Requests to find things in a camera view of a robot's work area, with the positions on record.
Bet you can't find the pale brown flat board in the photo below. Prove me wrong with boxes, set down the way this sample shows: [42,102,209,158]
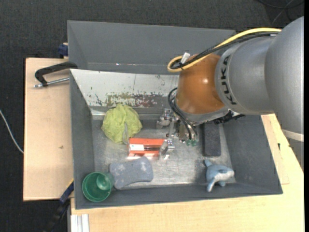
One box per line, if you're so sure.
[23,57,74,202]

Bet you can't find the grey-blue toy dolphin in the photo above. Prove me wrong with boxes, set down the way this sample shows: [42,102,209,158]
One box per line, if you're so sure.
[203,159,235,193]

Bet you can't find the grey-blue sponge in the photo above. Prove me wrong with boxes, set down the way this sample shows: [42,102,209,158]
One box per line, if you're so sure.
[109,156,155,190]

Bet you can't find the grey metal bin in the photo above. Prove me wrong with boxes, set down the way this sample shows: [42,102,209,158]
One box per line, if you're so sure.
[67,20,284,210]

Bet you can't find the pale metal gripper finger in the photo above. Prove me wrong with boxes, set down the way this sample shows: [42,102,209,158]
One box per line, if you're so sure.
[158,140,169,160]
[165,139,176,160]

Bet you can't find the dark grey flat block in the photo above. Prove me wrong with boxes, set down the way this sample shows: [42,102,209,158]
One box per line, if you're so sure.
[202,124,222,157]

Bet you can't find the yellow-green cloth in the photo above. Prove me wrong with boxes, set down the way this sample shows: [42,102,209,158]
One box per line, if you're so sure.
[100,103,143,145]

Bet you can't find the green plastic cup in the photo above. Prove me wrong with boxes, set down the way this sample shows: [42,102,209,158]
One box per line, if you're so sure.
[82,172,115,203]

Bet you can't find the orange and white box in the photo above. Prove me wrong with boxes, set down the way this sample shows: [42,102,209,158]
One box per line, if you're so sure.
[126,137,168,160]

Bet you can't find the black cylinder on white bracket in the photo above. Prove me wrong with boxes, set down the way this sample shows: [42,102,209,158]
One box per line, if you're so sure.
[212,114,246,126]

